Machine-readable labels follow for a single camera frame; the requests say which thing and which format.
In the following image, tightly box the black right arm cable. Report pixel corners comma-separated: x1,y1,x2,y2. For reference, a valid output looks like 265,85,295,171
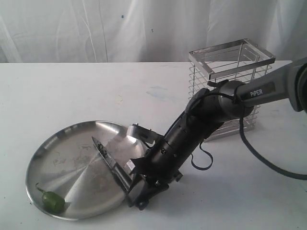
190,81,307,180

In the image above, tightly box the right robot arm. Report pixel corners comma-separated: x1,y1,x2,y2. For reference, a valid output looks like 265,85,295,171
126,58,307,210

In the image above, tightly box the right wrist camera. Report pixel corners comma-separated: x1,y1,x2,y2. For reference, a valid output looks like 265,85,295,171
127,124,163,149

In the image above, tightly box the chrome wire utensil basket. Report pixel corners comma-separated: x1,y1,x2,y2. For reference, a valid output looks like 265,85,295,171
188,39,276,143

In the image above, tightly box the round stainless steel plate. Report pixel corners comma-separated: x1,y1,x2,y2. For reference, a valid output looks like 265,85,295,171
25,121,145,220

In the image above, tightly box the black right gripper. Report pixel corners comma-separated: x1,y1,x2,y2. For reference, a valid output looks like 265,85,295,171
124,119,216,210

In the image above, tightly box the black handled kitchen knife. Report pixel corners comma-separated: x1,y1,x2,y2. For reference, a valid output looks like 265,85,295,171
92,137,132,194

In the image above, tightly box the white backdrop curtain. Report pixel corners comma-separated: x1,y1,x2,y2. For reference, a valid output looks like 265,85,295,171
0,0,307,63

